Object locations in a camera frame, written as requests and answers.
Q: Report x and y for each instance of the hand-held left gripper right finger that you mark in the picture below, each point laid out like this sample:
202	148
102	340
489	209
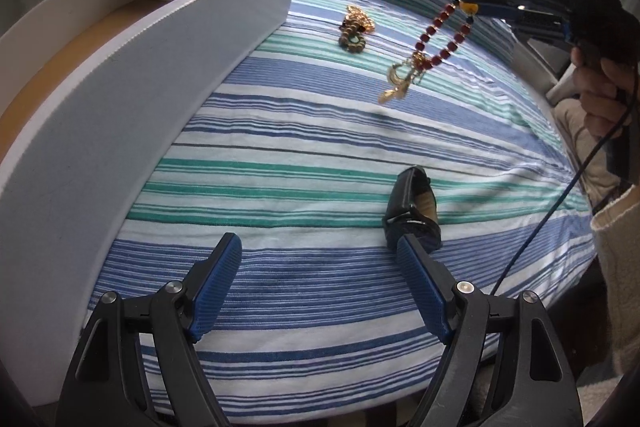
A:
425	292

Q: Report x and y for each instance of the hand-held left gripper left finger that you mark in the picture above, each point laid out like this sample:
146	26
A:
215	287

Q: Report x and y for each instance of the long white cardboard box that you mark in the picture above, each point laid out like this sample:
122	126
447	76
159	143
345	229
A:
125	132

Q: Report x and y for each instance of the person's right hand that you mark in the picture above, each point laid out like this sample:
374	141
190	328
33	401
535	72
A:
602	97

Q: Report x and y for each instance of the person's beige trouser leg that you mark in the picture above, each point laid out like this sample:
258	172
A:
575	132

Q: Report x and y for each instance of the blue green striped bed sheet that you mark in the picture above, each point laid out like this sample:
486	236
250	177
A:
300	187

